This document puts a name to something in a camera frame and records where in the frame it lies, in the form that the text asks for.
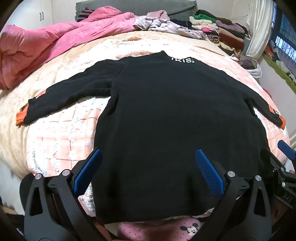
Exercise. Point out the pile of folded clothes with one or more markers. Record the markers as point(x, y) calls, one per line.
point(231, 34)

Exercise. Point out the white glossy wardrobe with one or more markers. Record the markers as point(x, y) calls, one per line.
point(39, 14)

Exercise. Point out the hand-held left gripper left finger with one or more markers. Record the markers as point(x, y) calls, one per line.
point(89, 169)

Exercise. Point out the dark striped garment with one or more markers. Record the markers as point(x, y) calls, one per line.
point(84, 14)

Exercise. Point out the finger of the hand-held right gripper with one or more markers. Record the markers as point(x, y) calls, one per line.
point(271, 158)
point(286, 149)

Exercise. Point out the green ledge cloth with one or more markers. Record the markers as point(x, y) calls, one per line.
point(281, 71)

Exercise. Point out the dark navy garment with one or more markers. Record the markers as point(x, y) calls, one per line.
point(182, 23)

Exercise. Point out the mauve fleece garment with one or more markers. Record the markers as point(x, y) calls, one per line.
point(157, 14)

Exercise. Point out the pink dotted cartoon mouse clothing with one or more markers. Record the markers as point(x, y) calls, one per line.
point(138, 229)

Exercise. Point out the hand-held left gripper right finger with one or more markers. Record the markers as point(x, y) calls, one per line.
point(209, 171)

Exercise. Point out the window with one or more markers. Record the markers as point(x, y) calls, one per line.
point(285, 39)

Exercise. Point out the black sweater with orange cuffs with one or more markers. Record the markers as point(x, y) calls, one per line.
point(161, 115)

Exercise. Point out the white curtain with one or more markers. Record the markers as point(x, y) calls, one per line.
point(259, 30)

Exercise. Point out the grey padded headboard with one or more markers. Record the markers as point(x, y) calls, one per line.
point(138, 7)

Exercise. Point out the peach checked cloud blanket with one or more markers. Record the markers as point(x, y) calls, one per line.
point(57, 129)

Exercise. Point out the lilac crumpled garment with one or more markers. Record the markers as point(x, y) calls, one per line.
point(161, 25)

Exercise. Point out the pink quilt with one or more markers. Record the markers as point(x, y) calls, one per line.
point(34, 46)

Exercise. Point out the floral basket with white bag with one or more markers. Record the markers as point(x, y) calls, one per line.
point(256, 70)

